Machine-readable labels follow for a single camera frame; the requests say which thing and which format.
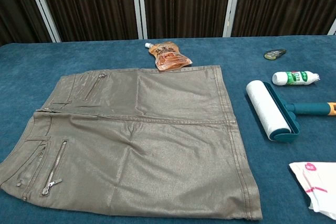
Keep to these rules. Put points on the small dark oval packet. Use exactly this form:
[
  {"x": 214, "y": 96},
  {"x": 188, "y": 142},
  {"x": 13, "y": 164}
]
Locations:
[{"x": 274, "y": 54}]

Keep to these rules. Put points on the blue table cloth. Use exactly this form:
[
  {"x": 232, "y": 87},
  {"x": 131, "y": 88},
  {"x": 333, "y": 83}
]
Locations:
[{"x": 26, "y": 61}]

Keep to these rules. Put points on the dark brown screen panel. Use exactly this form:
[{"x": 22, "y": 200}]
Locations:
[
  {"x": 183, "y": 3},
  {"x": 15, "y": 6},
  {"x": 89, "y": 3},
  {"x": 283, "y": 3}
]

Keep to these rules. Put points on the white pink wipes package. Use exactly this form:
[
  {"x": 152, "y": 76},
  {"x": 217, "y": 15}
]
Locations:
[{"x": 317, "y": 184}]

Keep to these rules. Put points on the orange spout pouch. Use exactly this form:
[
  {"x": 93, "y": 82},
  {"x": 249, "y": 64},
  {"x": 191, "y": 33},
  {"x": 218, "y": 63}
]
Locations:
[{"x": 169, "y": 57}]

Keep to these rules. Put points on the brown shiny skirt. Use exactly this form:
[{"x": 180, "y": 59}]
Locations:
[{"x": 157, "y": 155}]

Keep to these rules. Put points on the white green label bottle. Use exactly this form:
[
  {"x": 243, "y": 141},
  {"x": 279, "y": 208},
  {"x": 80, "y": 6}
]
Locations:
[{"x": 294, "y": 78}]

